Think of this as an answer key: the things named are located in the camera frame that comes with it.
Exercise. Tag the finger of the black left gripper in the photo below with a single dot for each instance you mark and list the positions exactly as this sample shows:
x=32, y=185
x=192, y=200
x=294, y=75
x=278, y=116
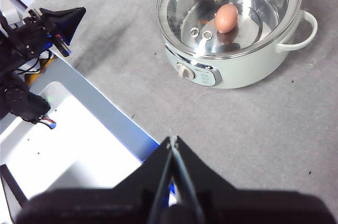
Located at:
x=70, y=31
x=58, y=16

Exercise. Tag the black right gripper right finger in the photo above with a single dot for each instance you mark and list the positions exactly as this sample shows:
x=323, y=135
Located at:
x=251, y=208

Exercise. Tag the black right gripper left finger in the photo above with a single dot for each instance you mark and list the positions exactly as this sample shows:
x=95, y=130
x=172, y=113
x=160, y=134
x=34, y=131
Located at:
x=105, y=205

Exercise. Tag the brown egg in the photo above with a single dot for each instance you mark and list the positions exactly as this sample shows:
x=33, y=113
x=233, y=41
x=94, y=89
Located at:
x=226, y=18

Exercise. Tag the glass lid with green knob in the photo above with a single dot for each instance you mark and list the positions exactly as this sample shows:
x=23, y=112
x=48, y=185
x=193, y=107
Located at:
x=266, y=7

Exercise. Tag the pale green electric pot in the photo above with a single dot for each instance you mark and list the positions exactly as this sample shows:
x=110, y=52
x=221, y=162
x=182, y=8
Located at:
x=251, y=70

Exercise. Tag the pale grey camera box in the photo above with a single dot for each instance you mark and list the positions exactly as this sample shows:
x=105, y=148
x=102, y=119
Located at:
x=11, y=16

